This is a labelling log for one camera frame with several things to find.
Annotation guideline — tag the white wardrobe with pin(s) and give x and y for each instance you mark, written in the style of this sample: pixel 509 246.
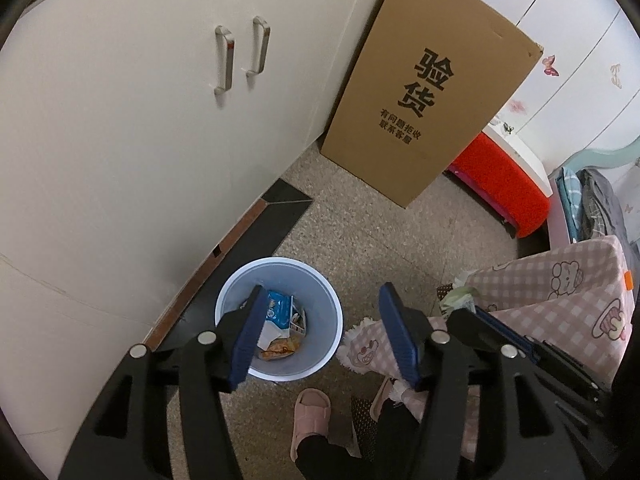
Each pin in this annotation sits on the white wardrobe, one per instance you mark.
pixel 575 20

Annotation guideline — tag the red plastic stool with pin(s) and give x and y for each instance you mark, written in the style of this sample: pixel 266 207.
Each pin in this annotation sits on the red plastic stool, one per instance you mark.
pixel 505 185

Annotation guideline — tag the brown cardboard box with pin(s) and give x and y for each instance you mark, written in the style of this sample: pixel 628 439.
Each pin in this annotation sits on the brown cardboard box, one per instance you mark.
pixel 430 90

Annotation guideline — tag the light blue trash bin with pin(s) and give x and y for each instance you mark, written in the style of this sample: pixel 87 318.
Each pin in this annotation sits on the light blue trash bin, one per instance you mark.
pixel 320 320

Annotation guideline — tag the small orange cap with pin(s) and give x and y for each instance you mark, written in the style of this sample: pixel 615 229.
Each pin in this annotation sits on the small orange cap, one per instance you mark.
pixel 628 281

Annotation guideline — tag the pink checked printed blanket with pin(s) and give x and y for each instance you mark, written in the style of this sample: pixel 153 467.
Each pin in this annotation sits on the pink checked printed blanket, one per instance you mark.
pixel 550 280

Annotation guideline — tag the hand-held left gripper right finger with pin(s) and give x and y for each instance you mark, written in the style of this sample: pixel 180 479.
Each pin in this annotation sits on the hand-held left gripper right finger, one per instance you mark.
pixel 400 340

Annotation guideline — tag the pale butterfly sticker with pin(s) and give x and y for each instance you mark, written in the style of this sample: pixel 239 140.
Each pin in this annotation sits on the pale butterfly sticker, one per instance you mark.
pixel 616 75

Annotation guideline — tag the pale green plastic bag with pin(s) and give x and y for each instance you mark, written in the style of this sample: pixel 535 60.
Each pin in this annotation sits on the pale green plastic bag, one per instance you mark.
pixel 457 301

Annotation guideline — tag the pink slipper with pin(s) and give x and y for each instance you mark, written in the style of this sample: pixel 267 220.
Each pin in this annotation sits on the pink slipper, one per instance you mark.
pixel 382 400
pixel 311 420

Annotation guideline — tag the pale teal bed frame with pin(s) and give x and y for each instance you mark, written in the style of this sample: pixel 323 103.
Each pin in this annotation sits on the pale teal bed frame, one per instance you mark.
pixel 605 152

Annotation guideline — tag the pale cabinet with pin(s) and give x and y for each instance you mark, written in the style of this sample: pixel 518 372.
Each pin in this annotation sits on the pale cabinet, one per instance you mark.
pixel 125 160

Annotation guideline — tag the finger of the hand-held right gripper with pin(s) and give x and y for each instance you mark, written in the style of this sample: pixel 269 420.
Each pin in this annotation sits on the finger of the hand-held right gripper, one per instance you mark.
pixel 550 360

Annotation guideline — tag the dark pink butterfly sticker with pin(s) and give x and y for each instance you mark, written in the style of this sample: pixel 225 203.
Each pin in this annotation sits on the dark pink butterfly sticker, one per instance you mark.
pixel 550 66

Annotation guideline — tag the light blue cloth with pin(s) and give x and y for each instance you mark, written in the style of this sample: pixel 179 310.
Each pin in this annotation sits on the light blue cloth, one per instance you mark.
pixel 567 205

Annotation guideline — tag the person's black trousers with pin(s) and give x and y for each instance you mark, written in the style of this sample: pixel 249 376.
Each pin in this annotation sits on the person's black trousers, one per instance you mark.
pixel 395 450

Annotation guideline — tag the blue white packet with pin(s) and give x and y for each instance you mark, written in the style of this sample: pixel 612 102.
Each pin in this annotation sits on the blue white packet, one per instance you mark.
pixel 277 310

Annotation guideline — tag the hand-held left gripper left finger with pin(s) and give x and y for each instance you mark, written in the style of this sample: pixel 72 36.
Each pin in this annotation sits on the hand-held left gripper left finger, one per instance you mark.
pixel 247 345

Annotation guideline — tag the orange snack wrapper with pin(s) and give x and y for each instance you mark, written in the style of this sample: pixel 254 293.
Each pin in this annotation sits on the orange snack wrapper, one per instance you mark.
pixel 280 349

